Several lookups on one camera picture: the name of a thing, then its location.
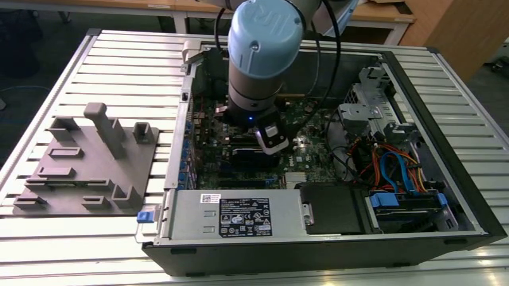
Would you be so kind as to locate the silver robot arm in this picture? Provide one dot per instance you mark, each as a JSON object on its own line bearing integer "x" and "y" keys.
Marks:
{"x": 261, "y": 38}

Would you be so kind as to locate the black expansion slot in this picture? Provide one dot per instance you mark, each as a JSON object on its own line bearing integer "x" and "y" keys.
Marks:
{"x": 241, "y": 186}
{"x": 241, "y": 181}

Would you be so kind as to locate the green motherboard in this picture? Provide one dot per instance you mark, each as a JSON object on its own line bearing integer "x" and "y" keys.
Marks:
{"x": 313, "y": 149}

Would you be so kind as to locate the small silver heat sink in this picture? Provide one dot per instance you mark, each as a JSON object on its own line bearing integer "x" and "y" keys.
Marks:
{"x": 295, "y": 177}

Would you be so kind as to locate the grey metal drive cage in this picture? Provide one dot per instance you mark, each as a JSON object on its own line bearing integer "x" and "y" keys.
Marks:
{"x": 358, "y": 116}

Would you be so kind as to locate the silver power supply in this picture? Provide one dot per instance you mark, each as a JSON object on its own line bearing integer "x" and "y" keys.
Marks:
{"x": 191, "y": 208}

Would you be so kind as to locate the black drive box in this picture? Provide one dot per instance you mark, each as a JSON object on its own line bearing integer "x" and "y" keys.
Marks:
{"x": 334, "y": 208}

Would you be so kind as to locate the grey parts rack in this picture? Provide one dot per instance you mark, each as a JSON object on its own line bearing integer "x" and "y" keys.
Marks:
{"x": 98, "y": 167}

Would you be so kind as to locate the blue case latch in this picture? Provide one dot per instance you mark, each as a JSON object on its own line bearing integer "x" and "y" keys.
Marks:
{"x": 144, "y": 217}

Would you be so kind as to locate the hard disk in blue carrier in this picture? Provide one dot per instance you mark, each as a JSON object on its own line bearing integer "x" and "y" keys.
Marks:
{"x": 383, "y": 202}

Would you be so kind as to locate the black PC case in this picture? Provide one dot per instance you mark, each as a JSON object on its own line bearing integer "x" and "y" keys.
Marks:
{"x": 277, "y": 259}

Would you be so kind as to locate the wooden cabinet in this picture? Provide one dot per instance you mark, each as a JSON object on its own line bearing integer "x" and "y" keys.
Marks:
{"x": 456, "y": 29}

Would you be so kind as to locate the black chair base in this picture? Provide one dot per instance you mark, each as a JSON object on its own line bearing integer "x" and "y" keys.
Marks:
{"x": 498, "y": 64}

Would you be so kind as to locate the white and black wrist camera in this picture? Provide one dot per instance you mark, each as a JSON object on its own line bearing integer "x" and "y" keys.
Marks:
{"x": 272, "y": 137}

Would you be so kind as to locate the wooden desk white frame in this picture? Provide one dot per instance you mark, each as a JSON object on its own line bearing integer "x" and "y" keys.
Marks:
{"x": 400, "y": 15}
{"x": 78, "y": 2}

